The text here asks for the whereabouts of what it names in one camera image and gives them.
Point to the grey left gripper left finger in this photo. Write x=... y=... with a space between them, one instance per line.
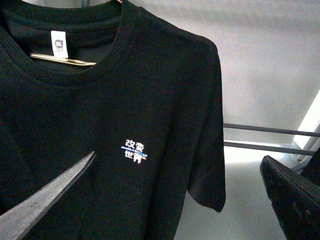
x=18 y=221

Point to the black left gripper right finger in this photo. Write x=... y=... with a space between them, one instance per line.
x=294 y=199

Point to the grey metal clothes rack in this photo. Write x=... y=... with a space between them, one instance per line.
x=270 y=139

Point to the black printed t-shirt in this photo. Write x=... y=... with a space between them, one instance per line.
x=150 y=108

